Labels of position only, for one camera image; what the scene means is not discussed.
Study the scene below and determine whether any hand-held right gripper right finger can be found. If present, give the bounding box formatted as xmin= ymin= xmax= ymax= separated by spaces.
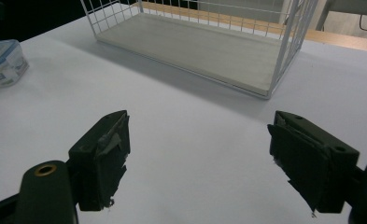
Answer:
xmin=267 ymin=110 xmax=360 ymax=215

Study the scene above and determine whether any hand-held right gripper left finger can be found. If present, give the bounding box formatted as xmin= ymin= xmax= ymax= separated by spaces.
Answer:
xmin=67 ymin=109 xmax=132 ymax=212

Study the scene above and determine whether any clear plastic container blue lid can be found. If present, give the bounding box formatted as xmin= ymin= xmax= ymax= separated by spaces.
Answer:
xmin=0 ymin=38 xmax=30 ymax=90

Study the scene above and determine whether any grey metal stand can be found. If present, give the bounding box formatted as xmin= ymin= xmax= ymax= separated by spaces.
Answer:
xmin=315 ymin=0 xmax=367 ymax=32

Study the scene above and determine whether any white wire rack shelf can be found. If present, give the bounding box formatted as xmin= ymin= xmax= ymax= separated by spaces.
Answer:
xmin=79 ymin=0 xmax=318 ymax=101

